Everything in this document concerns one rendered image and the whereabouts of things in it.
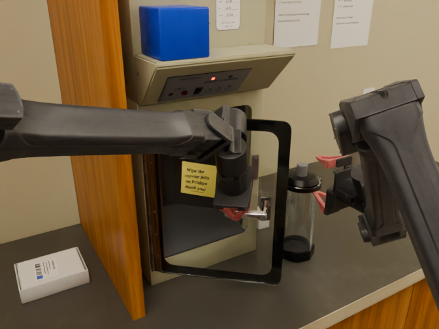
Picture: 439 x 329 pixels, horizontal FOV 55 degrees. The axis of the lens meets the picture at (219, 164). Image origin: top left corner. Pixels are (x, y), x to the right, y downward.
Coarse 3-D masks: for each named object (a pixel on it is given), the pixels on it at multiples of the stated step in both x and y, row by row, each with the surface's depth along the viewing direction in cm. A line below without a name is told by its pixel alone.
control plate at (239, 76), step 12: (216, 72) 84; (228, 72) 86; (240, 72) 88; (168, 84) 81; (180, 84) 83; (192, 84) 85; (204, 84) 86; (216, 84) 88; (228, 84) 90; (240, 84) 93; (168, 96) 85; (180, 96) 87; (192, 96) 89
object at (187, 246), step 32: (256, 128) 84; (288, 128) 83; (160, 160) 91; (192, 160) 89; (256, 160) 87; (288, 160) 86; (160, 192) 94; (256, 192) 90; (160, 224) 97; (192, 224) 96; (224, 224) 94; (256, 224) 93; (192, 256) 99; (224, 256) 98; (256, 256) 96
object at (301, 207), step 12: (288, 192) 109; (312, 192) 106; (288, 204) 110; (300, 204) 108; (312, 204) 109; (288, 216) 111; (300, 216) 110; (312, 216) 111; (288, 228) 112; (300, 228) 111; (312, 228) 113; (288, 240) 114; (300, 240) 112; (312, 240) 115; (300, 252) 114
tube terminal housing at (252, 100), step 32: (128, 0) 80; (160, 0) 82; (192, 0) 86; (256, 0) 93; (128, 32) 83; (224, 32) 92; (256, 32) 96; (128, 64) 87; (128, 96) 91; (224, 96) 98; (256, 96) 102
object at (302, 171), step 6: (300, 168) 108; (306, 168) 108; (294, 174) 110; (300, 174) 109; (306, 174) 109; (312, 174) 110; (288, 180) 108; (294, 180) 107; (300, 180) 107; (306, 180) 107; (312, 180) 107; (318, 180) 109; (300, 186) 106; (306, 186) 106
